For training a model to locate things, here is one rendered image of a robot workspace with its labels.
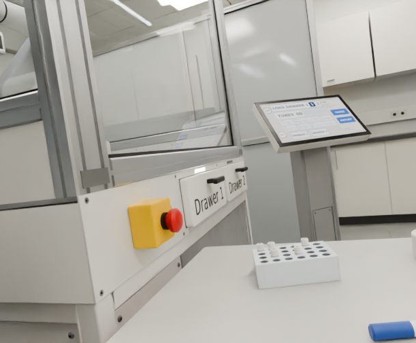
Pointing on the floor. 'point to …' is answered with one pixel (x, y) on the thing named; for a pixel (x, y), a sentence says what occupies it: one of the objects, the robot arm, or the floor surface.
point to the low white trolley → (289, 299)
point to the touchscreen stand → (314, 194)
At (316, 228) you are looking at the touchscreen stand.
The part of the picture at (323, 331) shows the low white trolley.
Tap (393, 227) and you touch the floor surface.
